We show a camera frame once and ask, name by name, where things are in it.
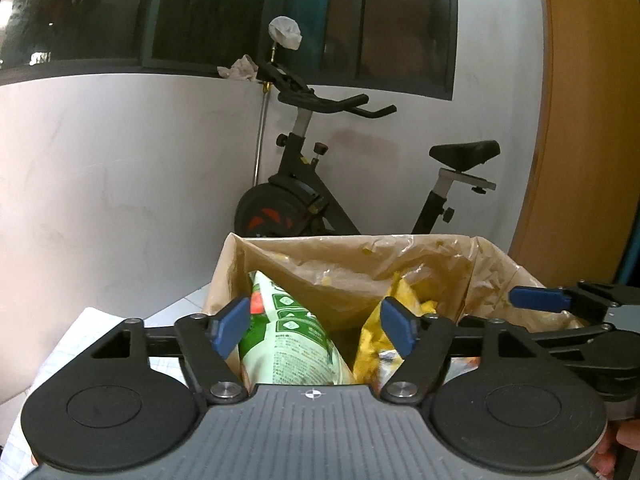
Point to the metal pole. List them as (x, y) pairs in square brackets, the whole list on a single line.
[(261, 125)]

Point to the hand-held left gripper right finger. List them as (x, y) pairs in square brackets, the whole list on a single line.
[(400, 329)]

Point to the cardboard box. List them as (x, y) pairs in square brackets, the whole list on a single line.
[(325, 260)]

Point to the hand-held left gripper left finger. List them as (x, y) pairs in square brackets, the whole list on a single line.
[(231, 329)]

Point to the crumpled white tissue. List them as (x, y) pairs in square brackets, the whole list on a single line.
[(240, 67)]

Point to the yellow snack bag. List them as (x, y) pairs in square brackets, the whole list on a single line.
[(372, 345)]

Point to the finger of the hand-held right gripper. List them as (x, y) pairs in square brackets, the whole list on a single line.
[(540, 297), (565, 335)]

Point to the wooden wardrobe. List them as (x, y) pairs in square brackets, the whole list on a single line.
[(585, 110)]

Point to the teal curtain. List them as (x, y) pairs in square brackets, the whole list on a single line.
[(631, 255)]

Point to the green snack bag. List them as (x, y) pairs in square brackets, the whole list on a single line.
[(295, 340)]

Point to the plaid bed sheet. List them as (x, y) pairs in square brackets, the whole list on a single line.
[(80, 330)]

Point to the person's right hand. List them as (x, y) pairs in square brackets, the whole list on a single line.
[(605, 460)]

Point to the white cloth on pole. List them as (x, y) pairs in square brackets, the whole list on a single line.
[(285, 32)]

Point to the dark window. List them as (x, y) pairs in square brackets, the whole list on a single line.
[(200, 10)]

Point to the black exercise bike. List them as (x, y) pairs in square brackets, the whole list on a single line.
[(300, 185)]

